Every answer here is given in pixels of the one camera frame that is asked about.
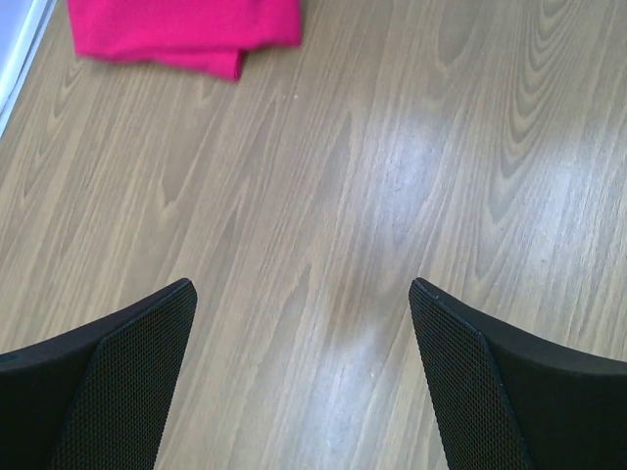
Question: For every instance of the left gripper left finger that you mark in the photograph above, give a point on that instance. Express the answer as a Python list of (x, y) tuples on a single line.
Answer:
[(98, 396)]

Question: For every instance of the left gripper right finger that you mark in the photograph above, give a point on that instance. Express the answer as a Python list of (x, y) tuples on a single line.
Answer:
[(507, 399)]

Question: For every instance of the crimson red t shirt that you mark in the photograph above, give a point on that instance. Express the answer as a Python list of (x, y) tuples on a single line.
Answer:
[(208, 36)]

